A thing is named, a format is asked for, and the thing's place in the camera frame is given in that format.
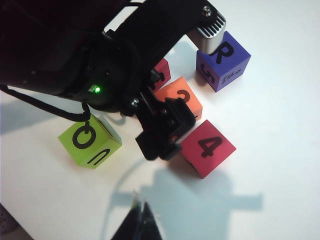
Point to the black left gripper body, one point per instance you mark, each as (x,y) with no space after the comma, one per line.
(162,125)

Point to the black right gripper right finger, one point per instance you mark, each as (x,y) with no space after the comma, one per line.
(150,227)

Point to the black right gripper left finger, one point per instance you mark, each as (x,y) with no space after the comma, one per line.
(130,225)

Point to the orange block with Q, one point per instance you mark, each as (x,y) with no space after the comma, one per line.
(170,92)

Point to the red block with Y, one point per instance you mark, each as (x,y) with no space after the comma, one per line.
(192,150)

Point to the red block with U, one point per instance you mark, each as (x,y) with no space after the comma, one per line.
(163,67)

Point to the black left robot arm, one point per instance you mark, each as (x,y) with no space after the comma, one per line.
(50,45)

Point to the green block with 5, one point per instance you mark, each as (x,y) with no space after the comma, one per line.
(110,147)

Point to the purple block with R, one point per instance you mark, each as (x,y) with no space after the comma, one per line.
(235,62)

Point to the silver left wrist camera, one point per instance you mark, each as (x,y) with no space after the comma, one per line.
(212,37)

